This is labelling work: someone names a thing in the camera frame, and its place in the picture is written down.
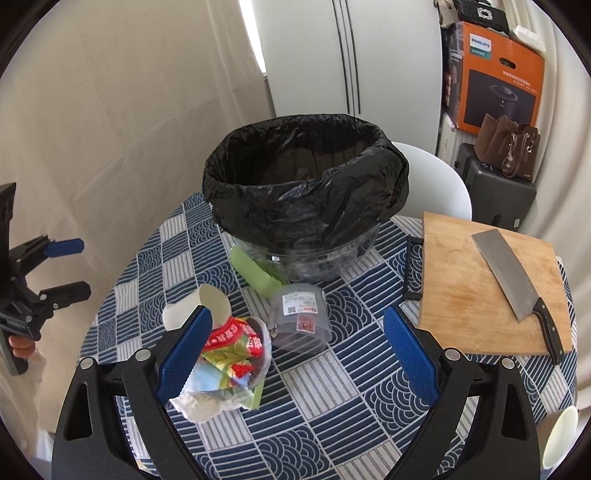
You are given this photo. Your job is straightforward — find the black patterned bag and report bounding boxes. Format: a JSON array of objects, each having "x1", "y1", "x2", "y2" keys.
[{"x1": 455, "y1": 0, "x2": 511, "y2": 33}]

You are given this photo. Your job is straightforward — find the crumpled white tissue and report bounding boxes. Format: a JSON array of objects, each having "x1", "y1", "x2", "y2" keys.
[{"x1": 170, "y1": 364, "x2": 257, "y2": 424}]

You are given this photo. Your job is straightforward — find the colourful snack wrappers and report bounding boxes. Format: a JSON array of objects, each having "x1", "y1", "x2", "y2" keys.
[{"x1": 201, "y1": 320, "x2": 264, "y2": 393}]

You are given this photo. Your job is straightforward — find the orange cardboard box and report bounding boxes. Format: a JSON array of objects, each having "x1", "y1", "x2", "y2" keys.
[{"x1": 450, "y1": 21, "x2": 546, "y2": 135}]

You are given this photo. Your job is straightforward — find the steel cleaver black handle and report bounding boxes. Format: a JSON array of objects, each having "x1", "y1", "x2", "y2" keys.
[{"x1": 471, "y1": 229, "x2": 567, "y2": 366}]

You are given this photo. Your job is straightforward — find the black plastic handle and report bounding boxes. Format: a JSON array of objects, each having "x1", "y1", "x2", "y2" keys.
[{"x1": 403, "y1": 234, "x2": 425, "y2": 302}]

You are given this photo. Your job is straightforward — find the clear plastic trash bin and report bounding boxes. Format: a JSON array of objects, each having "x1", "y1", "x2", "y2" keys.
[{"x1": 228, "y1": 217, "x2": 380, "y2": 285}]

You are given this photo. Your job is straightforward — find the white paper cup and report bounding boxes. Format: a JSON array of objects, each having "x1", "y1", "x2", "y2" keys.
[{"x1": 163, "y1": 284, "x2": 232, "y2": 331}]

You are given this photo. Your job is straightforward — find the clear plastic cup white label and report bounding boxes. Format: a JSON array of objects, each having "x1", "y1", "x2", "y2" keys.
[{"x1": 269, "y1": 284, "x2": 329, "y2": 354}]

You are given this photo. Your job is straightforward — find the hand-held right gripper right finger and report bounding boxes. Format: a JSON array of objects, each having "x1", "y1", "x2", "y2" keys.
[{"x1": 383, "y1": 305, "x2": 540, "y2": 480}]

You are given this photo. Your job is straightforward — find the white curtain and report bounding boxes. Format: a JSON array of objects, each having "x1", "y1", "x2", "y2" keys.
[{"x1": 522, "y1": 0, "x2": 591, "y2": 261}]

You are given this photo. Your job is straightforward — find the blue patterned tablecloth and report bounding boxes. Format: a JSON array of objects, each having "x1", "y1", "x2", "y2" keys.
[{"x1": 78, "y1": 191, "x2": 581, "y2": 480}]

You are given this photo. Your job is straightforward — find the clear plastic cup penguin print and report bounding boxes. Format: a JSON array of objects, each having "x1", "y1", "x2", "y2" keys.
[{"x1": 198, "y1": 315, "x2": 274, "y2": 411}]

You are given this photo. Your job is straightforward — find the green paper packet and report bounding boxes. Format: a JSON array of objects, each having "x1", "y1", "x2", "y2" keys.
[{"x1": 231, "y1": 246, "x2": 290, "y2": 296}]

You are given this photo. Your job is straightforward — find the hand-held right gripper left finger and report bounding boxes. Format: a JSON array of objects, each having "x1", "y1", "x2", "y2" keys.
[{"x1": 51, "y1": 305, "x2": 214, "y2": 480}]

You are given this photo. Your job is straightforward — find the wooden cutting board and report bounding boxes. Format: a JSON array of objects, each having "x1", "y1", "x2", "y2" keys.
[{"x1": 417, "y1": 211, "x2": 574, "y2": 356}]

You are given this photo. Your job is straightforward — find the person's left forearm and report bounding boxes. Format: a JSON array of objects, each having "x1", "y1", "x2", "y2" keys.
[{"x1": 21, "y1": 353, "x2": 51, "y2": 418}]

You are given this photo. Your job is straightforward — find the person's left hand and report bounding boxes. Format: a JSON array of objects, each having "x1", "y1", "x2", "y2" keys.
[{"x1": 9, "y1": 333, "x2": 37, "y2": 360}]

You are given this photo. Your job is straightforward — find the white refrigerator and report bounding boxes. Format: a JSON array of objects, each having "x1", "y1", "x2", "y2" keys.
[{"x1": 252, "y1": 0, "x2": 440, "y2": 156}]

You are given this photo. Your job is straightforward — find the black trash bag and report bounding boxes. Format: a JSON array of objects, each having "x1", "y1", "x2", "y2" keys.
[{"x1": 202, "y1": 113, "x2": 411, "y2": 254}]

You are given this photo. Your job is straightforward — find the white chair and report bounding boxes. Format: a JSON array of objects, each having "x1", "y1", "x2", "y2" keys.
[{"x1": 390, "y1": 142, "x2": 472, "y2": 223}]

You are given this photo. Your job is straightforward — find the grey suitcase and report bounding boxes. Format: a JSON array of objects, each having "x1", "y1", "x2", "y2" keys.
[{"x1": 455, "y1": 142, "x2": 539, "y2": 232}]

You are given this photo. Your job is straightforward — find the small white box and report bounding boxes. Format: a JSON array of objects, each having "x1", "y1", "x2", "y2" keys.
[{"x1": 510, "y1": 25, "x2": 546, "y2": 52}]

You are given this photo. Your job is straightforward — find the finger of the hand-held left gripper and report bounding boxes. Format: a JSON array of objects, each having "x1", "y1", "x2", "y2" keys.
[
  {"x1": 9, "y1": 234, "x2": 85, "y2": 278},
  {"x1": 25, "y1": 281, "x2": 92, "y2": 321}
]

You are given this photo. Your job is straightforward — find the brown handbag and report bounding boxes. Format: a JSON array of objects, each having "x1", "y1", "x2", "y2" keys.
[{"x1": 475, "y1": 113, "x2": 542, "y2": 181}]

